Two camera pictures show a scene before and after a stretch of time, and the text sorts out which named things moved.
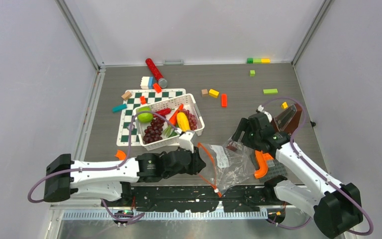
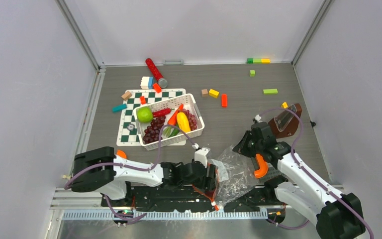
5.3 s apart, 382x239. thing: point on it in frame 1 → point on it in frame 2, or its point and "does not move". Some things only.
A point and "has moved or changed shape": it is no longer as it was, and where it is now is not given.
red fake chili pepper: x=164 y=112 does not move
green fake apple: x=144 y=117 does not move
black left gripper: x=197 y=164 → x=208 y=182
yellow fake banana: x=183 y=122 does not move
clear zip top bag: x=227 y=165 has moved or changed shape
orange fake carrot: x=173 y=119 does not move
